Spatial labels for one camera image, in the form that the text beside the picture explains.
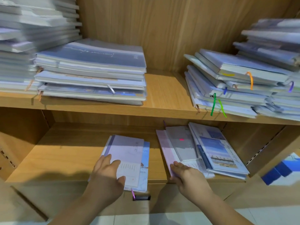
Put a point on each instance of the person's right hand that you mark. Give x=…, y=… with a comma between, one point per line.
x=192, y=185

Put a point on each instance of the row of patterned notebooks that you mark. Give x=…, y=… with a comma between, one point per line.
x=218, y=150

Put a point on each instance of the person's left hand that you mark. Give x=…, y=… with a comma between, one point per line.
x=105, y=182

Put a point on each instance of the stack of large blue notebooks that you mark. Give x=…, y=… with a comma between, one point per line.
x=33, y=39

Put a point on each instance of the wooden shelf unit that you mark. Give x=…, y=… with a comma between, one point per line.
x=164, y=96

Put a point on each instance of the person's right forearm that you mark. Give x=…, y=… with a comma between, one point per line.
x=225, y=211

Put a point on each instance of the pile of small notebooks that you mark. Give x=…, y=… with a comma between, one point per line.
x=234, y=77

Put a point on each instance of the blue white small box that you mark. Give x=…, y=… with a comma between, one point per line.
x=281, y=168

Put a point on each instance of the stack of grey blue notebooks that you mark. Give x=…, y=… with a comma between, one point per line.
x=93, y=58

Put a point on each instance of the small black shelf clip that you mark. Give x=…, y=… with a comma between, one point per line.
x=142, y=197

